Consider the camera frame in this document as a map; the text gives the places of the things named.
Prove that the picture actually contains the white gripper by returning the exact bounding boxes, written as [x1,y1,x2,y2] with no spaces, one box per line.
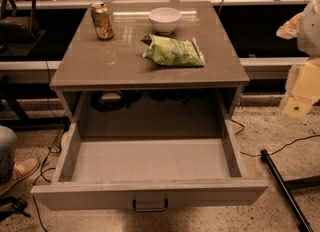
[279,57,320,121]

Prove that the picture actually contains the green jalapeno chip bag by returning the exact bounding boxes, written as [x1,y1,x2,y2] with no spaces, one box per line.
[142,34,205,67]

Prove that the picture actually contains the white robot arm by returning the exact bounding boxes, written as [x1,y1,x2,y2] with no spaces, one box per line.
[276,0,320,119]

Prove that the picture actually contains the open grey top drawer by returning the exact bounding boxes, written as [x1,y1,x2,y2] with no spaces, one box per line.
[30,90,269,212]

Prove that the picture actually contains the grey cabinet with glossy top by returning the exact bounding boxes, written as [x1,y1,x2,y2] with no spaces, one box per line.
[51,2,249,138]

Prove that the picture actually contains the black metal stand leg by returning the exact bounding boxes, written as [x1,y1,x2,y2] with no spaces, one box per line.
[261,150,314,232]

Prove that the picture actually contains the white ceramic bowl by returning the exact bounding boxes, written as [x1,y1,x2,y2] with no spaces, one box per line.
[148,7,181,35]

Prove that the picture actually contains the gold soda can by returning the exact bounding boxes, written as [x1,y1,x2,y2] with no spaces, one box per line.
[91,2,113,40]

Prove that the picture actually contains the tan leather shoe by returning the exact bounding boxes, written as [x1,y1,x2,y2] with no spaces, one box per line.
[0,158,40,196]

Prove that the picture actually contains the black chair on left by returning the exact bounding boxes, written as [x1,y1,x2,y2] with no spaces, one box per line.
[0,0,45,57]

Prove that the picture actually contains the blue jeans leg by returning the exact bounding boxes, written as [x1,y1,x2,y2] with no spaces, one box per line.
[0,126,17,185]

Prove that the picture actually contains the black floor cable right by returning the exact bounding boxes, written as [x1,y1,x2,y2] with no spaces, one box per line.
[230,118,320,159]

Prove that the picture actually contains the black floor cable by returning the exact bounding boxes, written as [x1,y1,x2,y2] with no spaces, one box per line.
[31,115,66,232]
[230,118,320,159]

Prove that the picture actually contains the black drawer handle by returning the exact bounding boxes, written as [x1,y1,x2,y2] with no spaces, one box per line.
[132,199,169,213]

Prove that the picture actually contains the coiled black cables behind cabinet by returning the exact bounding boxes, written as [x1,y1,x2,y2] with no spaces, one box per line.
[89,89,211,113]

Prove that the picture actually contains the black floor cable left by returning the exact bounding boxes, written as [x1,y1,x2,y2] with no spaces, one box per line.
[31,115,66,232]

